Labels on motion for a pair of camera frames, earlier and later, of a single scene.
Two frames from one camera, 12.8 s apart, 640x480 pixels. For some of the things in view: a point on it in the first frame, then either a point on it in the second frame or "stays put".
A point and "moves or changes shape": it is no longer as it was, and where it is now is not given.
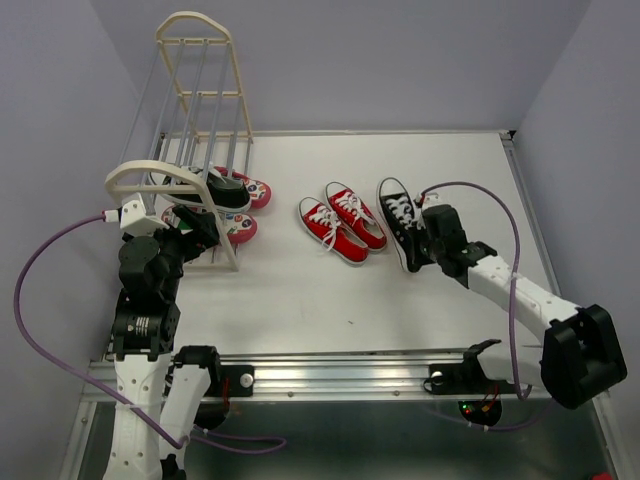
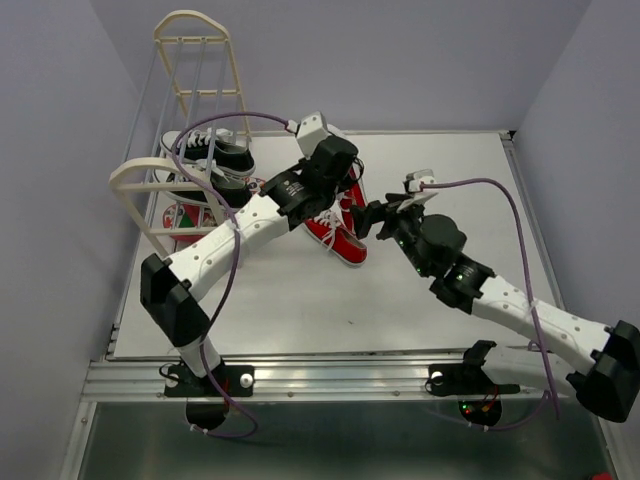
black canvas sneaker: [404, 219] moves or changes shape
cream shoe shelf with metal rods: [194, 146] stays put
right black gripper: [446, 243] to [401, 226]
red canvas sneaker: [320, 222] stays put
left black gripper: [204, 233] to [344, 182]
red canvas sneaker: [363, 221] moves or changes shape
